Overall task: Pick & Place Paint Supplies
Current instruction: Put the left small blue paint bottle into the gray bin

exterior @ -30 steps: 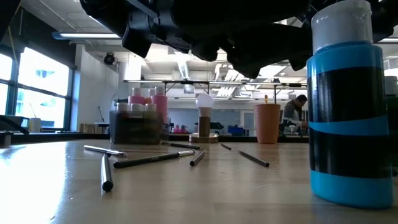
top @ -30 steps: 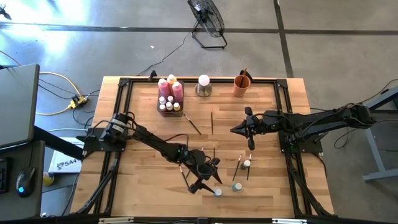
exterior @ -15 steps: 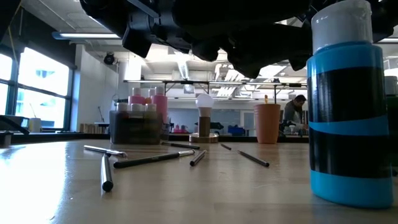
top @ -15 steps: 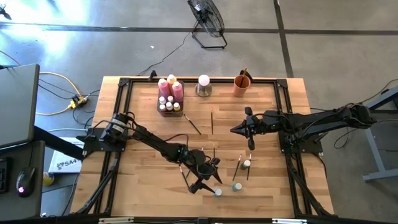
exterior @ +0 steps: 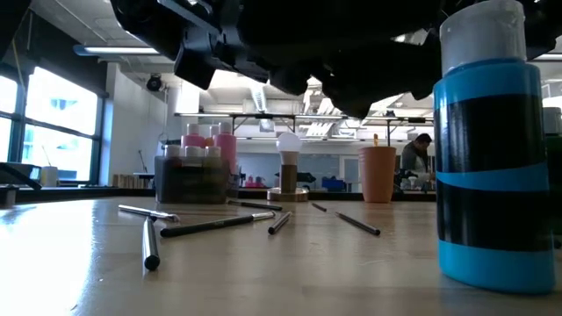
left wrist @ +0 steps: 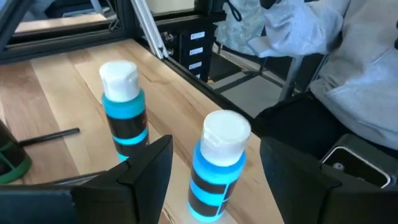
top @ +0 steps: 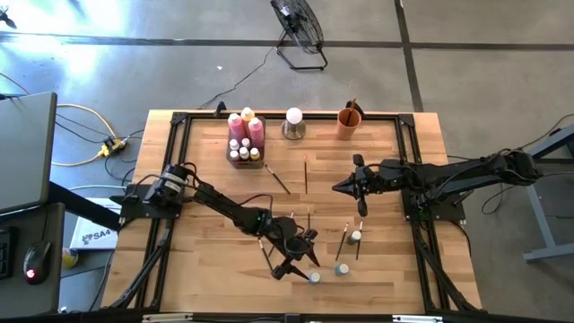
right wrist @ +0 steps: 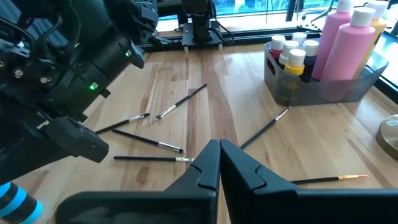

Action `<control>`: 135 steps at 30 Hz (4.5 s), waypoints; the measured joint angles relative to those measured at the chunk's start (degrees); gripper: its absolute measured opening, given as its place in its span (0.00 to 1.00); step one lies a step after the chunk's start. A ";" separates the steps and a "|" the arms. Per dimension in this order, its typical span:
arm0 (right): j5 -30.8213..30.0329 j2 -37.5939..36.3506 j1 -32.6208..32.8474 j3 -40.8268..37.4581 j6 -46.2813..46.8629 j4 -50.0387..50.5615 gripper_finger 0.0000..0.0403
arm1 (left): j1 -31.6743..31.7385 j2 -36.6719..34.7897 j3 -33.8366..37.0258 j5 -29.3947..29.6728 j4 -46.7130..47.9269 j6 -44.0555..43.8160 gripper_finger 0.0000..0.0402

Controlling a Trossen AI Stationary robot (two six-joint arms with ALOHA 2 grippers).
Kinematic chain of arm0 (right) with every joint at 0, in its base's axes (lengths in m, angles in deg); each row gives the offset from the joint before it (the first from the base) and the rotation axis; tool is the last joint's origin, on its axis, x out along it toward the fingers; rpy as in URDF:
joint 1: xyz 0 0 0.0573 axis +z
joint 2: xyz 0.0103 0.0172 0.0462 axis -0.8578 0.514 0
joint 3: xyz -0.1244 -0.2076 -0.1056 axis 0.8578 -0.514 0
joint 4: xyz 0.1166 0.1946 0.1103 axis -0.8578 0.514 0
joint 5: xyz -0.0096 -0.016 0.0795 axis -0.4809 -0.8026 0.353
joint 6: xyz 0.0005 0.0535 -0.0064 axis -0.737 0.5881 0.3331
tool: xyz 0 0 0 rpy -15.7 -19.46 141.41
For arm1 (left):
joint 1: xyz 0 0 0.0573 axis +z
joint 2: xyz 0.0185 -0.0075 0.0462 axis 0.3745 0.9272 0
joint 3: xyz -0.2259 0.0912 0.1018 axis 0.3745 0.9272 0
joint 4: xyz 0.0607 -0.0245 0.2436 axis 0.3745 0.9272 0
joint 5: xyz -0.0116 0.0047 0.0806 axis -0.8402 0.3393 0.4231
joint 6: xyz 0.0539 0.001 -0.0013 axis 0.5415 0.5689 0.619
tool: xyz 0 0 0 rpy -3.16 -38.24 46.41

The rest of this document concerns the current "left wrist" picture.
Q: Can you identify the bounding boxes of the clear plastic bag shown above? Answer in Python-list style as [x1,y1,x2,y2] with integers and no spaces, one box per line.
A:
[214,0,268,56]

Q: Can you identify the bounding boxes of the small light blue paint bottle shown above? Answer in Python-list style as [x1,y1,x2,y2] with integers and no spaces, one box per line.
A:
[186,109,252,223]

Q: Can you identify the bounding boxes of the white metal bracket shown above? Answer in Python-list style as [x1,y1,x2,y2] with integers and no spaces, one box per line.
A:
[129,0,170,60]

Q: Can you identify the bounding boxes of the small teal paint bottle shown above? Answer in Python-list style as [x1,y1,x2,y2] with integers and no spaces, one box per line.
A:
[98,60,150,162]

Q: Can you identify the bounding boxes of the small green paint bottle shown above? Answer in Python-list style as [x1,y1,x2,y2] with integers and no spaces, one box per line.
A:
[0,119,32,185]

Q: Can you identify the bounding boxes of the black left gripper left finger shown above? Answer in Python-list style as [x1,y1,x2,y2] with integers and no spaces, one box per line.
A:
[0,134,174,224]

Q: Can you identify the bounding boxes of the black drawer cabinet white labels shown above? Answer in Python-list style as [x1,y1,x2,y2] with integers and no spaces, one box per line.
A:
[178,26,216,82]

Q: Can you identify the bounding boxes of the person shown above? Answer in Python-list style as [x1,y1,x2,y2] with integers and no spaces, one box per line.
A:
[251,0,398,159]

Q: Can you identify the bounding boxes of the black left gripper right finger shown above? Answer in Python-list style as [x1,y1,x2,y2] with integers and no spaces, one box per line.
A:
[259,136,398,224]

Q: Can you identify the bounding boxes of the black paintbrush silver ferrule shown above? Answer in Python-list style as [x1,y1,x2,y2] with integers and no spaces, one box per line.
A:
[18,127,81,147]

